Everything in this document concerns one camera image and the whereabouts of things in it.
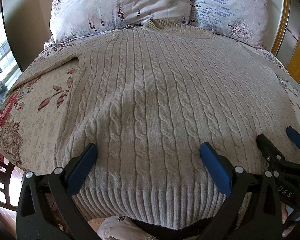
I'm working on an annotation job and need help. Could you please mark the beige cable knit sweater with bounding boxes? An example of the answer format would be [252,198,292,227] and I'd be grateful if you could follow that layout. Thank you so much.
[2,20,300,229]

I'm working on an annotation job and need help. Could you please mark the person's right hand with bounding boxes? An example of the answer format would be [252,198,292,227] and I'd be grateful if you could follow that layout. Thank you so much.
[281,202,299,238]

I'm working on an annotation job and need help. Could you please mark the dark wooden chair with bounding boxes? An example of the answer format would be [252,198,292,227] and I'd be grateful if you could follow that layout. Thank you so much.
[0,161,17,211]

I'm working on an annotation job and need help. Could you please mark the floral bed quilt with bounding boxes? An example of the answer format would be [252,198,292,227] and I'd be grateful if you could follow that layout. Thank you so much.
[0,31,300,180]

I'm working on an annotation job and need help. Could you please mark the right lavender print pillow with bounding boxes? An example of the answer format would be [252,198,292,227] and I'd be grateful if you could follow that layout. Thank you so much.
[189,0,269,48]

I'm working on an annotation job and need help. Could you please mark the window with curtain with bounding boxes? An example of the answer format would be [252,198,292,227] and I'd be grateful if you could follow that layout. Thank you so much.
[0,14,21,107]

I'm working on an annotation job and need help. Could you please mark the left pink floral pillow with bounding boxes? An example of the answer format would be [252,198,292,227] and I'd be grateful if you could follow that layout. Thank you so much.
[50,0,191,43]

